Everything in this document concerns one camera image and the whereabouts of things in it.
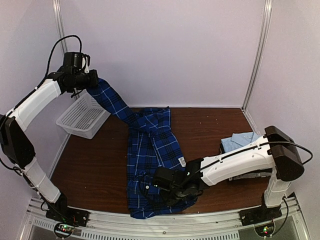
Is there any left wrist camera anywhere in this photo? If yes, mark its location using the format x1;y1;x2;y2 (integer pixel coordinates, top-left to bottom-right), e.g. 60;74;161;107
80;54;91;74

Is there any white plastic mesh basket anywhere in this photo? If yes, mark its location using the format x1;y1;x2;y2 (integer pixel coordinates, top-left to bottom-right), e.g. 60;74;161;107
56;93;111;140

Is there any aluminium frame post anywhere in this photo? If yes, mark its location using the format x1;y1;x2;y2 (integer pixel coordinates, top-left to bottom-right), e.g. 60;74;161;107
52;0;68;56
241;0;273;112

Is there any right aluminium frame post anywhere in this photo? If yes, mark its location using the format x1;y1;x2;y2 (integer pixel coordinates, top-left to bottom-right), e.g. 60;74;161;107
241;0;273;112

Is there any right circuit board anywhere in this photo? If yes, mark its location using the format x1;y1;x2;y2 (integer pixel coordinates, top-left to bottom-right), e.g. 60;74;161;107
254;222;275;238

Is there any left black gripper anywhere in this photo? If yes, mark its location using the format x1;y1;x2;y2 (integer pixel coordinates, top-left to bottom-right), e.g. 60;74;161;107
70;70;98;91

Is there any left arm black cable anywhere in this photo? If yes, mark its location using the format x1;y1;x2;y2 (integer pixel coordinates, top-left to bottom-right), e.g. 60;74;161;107
34;35;83;88

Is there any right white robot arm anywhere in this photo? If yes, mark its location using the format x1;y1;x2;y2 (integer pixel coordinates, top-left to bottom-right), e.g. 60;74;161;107
152;125;305;221

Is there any blue plaid long sleeve shirt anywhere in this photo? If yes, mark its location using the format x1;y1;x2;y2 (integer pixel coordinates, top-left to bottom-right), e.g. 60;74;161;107
86;78;197;220

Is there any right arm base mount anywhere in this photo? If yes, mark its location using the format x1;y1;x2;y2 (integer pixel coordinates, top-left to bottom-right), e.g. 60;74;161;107
239;203;282;226

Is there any light blue folded shirt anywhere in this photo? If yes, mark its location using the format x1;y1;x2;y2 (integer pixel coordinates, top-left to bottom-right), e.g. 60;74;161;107
220;132;261;154

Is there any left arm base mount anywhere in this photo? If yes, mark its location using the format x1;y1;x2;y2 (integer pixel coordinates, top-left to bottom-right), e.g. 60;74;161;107
44;193;90;227

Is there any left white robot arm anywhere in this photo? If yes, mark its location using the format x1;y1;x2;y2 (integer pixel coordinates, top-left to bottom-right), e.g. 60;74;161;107
0;52;98;204

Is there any left circuit board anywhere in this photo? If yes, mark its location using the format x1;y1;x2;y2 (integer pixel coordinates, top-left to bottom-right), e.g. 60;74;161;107
53;222;75;238

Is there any circuit board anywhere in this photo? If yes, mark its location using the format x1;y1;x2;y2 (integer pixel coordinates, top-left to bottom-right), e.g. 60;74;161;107
254;222;275;238
53;222;75;238

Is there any left aluminium frame post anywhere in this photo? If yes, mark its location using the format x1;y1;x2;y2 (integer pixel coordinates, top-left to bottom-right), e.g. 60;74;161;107
52;0;68;56

